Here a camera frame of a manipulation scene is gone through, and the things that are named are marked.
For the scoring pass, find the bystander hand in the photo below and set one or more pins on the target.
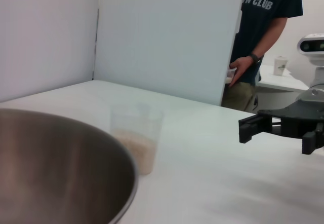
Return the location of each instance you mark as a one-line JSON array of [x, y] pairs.
[[241, 68]]

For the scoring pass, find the clear plastic measuring cup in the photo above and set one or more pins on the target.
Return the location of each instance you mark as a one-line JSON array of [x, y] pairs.
[[136, 118]]

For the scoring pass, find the small clear plastic container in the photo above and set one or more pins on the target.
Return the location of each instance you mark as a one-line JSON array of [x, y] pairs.
[[229, 75]]

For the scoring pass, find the takeaway drink cup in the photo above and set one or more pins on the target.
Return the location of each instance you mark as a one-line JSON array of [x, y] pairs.
[[280, 65]]

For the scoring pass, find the white uncooked rice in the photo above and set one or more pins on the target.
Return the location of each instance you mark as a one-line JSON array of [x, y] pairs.
[[138, 148]]

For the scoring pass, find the black wristwatch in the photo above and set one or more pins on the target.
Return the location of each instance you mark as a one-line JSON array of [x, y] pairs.
[[256, 57]]

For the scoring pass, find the white background table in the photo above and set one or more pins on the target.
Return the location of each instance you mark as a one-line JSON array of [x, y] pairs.
[[283, 80]]

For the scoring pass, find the white partition board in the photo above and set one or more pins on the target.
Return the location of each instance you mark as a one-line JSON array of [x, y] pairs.
[[164, 39]]

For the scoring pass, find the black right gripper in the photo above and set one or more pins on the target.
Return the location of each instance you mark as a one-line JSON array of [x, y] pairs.
[[298, 117]]

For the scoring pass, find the stainless steel mixing bowl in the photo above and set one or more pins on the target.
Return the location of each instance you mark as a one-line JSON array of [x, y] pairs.
[[55, 173]]

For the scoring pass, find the person in dark t-shirt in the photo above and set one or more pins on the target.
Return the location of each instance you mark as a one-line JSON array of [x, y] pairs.
[[258, 23]]

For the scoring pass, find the bystander bare forearm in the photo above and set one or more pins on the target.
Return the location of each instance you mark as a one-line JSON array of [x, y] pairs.
[[273, 36]]

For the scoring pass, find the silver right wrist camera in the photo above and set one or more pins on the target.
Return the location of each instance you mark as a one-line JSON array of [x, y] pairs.
[[312, 45]]

